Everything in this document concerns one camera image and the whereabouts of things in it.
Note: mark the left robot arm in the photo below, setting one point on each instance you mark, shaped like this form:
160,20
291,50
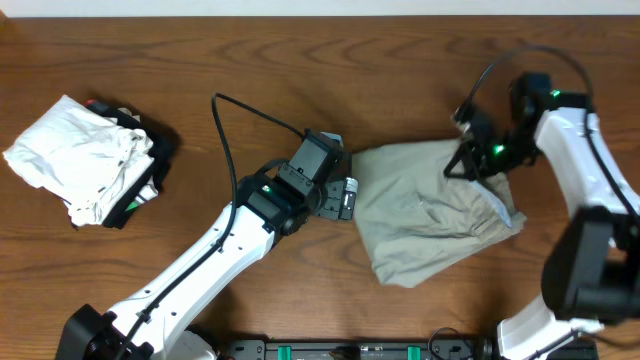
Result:
270,204

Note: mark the white folded garment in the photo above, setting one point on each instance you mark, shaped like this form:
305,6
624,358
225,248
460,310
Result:
90,161

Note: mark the grey-green shorts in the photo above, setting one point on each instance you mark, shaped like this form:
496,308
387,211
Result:
415,222

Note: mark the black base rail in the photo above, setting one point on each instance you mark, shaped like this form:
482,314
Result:
442,344

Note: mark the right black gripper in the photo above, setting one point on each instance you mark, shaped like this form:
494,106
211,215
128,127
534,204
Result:
479,168

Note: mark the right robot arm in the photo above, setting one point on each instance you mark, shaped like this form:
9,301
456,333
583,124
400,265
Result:
591,278

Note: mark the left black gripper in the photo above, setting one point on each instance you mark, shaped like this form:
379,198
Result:
329,201

